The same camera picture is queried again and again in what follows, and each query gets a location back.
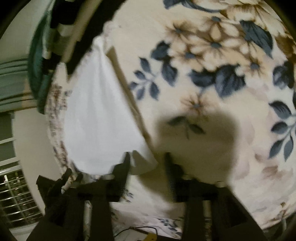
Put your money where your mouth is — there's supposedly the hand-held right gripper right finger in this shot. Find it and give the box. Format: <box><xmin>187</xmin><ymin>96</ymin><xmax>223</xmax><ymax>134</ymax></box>
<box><xmin>165</xmin><ymin>152</ymin><xmax>266</xmax><ymax>241</ymax></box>

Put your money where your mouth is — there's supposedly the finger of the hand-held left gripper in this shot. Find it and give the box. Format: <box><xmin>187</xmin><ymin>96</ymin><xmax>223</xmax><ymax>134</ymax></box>
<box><xmin>47</xmin><ymin>168</ymin><xmax>73</xmax><ymax>200</ymax></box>

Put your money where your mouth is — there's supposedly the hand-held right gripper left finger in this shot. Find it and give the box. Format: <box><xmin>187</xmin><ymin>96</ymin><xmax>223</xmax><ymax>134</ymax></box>
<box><xmin>28</xmin><ymin>152</ymin><xmax>131</xmax><ymax>241</ymax></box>

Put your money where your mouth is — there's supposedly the white t-shirt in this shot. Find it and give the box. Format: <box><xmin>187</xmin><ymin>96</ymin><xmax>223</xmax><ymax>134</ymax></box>
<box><xmin>63</xmin><ymin>37</ymin><xmax>158</xmax><ymax>176</ymax></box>

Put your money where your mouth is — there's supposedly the window with metal grille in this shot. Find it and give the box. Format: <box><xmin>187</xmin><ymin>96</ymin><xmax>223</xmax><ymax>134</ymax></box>
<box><xmin>0</xmin><ymin>113</ymin><xmax>44</xmax><ymax>230</ymax></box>

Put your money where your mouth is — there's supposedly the floral bed sheet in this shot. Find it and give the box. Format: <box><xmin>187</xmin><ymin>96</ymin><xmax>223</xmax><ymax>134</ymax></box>
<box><xmin>45</xmin><ymin>0</ymin><xmax>296</xmax><ymax>239</ymax></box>

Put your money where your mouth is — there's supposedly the pale green curtain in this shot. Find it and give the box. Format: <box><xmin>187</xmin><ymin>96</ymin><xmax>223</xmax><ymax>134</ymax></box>
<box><xmin>0</xmin><ymin>58</ymin><xmax>37</xmax><ymax>112</ymax></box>

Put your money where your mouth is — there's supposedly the dark green folded blanket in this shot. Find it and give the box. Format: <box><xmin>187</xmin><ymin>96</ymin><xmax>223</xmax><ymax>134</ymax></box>
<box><xmin>28</xmin><ymin>7</ymin><xmax>55</xmax><ymax>114</ymax></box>

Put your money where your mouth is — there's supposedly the black cable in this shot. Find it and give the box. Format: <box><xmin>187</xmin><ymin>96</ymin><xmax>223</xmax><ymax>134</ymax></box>
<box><xmin>113</xmin><ymin>226</ymin><xmax>158</xmax><ymax>237</ymax></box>

